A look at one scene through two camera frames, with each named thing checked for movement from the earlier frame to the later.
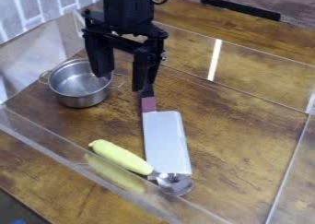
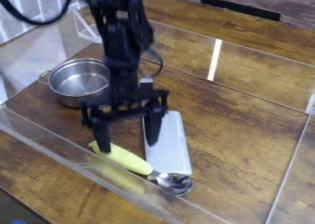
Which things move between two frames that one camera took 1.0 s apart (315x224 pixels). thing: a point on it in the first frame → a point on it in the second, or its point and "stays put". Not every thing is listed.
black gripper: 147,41 → 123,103
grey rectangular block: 165,142 stays put
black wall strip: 240,9 stays put
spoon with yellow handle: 172,183 stays put
